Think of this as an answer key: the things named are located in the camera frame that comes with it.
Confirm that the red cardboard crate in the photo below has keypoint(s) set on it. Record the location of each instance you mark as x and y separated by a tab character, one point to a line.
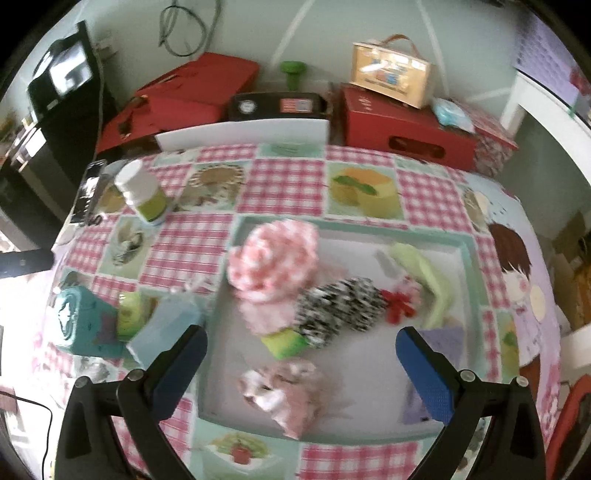
397	122

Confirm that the red flower hair clip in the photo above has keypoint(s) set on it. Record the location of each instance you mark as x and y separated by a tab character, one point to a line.
399	307

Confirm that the brown cardboard box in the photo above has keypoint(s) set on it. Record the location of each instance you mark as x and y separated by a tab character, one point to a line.
572	249

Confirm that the black monitor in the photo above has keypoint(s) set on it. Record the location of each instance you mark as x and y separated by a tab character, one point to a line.
64	69

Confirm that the white shelf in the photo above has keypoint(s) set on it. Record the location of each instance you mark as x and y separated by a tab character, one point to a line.
521	92

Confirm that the leopard print scrunchie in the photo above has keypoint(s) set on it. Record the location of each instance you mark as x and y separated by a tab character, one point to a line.
341	307

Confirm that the pink organza scrunchie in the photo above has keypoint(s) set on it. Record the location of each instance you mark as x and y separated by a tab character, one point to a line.
291	397

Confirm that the red plastic chair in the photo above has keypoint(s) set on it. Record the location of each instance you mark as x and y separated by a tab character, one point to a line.
570	415

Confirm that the light green cloth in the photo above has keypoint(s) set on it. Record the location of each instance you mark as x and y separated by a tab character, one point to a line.
434	286

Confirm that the teal plastic storage box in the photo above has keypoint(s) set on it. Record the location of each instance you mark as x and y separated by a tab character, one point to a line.
78	318

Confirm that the large red box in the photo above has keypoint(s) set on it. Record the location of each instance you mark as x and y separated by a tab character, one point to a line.
194	87

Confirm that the pink white fluffy towel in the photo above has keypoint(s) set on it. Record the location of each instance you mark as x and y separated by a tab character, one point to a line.
277	258

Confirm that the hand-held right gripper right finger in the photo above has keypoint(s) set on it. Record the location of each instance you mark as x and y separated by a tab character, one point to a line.
427	383

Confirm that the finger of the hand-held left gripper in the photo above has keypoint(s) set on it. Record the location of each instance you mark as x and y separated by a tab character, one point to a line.
23	264

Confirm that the teal rimmed white tray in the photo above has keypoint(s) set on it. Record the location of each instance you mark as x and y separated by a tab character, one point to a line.
369	383

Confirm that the lavender cloth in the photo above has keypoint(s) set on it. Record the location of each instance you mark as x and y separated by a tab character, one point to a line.
413	406
443	344

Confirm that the white-capped green bottle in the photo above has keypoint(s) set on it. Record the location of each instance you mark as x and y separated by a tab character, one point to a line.
138	189

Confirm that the red patterned box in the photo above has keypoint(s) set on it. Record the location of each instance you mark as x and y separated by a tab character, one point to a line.
494	143

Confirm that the black smartphone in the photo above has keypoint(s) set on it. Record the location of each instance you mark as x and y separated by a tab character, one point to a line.
90	194

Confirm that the pale pink fluffy cloth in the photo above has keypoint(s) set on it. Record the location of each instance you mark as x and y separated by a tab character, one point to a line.
265	318

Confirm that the light blue wipes pack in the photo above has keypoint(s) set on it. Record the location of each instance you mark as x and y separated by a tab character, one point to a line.
452	113

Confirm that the black box with gauge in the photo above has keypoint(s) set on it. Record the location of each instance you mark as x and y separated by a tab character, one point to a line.
272	105

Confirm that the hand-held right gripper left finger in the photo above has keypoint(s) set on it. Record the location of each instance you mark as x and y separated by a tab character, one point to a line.
182	371

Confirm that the black cabinet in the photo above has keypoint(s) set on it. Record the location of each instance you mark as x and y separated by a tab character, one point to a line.
37	175

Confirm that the green knob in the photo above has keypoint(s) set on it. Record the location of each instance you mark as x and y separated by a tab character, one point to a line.
292	69

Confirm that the purple perforated board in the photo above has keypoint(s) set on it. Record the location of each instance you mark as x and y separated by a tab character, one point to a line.
545	46

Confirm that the blue face mask pack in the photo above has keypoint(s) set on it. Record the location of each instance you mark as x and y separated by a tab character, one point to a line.
161	327

